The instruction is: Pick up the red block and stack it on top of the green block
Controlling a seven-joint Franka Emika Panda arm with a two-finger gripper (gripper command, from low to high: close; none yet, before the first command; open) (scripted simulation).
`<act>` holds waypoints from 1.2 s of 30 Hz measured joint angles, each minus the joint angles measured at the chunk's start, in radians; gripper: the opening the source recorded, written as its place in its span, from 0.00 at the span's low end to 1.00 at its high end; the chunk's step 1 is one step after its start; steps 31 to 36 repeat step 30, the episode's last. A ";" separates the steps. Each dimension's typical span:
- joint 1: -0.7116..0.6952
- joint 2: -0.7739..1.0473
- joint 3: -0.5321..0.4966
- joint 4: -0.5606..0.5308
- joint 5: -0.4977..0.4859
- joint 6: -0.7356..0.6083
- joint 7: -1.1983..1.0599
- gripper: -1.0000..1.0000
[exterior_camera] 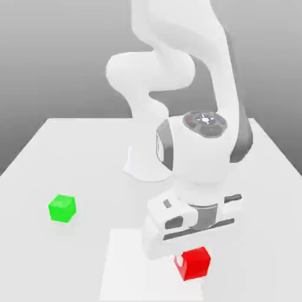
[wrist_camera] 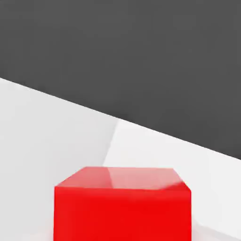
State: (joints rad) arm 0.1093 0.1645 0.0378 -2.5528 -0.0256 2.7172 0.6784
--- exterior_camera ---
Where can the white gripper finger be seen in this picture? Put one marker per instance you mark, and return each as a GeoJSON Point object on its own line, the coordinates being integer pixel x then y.
{"type": "Point", "coordinates": [180, 261]}

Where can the small red cube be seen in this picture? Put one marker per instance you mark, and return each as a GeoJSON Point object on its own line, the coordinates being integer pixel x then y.
{"type": "Point", "coordinates": [197, 264]}

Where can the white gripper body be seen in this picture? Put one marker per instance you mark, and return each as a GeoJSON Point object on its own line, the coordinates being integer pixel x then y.
{"type": "Point", "coordinates": [155, 243]}

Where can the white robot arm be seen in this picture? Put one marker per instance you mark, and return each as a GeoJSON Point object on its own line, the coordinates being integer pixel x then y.
{"type": "Point", "coordinates": [169, 70]}

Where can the small green cube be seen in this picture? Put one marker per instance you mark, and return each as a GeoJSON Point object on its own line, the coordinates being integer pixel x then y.
{"type": "Point", "coordinates": [62, 208]}

